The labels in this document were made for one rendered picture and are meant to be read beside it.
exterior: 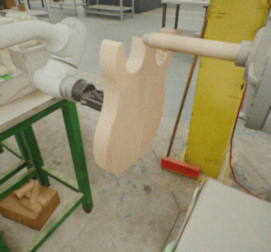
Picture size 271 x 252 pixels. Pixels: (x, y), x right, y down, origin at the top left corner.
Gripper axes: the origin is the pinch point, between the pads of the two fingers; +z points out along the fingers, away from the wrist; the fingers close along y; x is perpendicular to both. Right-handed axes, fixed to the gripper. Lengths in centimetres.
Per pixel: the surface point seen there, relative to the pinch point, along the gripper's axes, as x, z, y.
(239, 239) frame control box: 5.0, 35.6, 32.9
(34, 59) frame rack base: 4, -51, -5
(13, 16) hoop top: 19, -68, -9
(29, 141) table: -54, -82, -18
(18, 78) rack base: -2, -51, 3
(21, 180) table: -81, -83, -10
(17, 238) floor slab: -105, -67, 7
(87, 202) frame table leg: -86, -39, -24
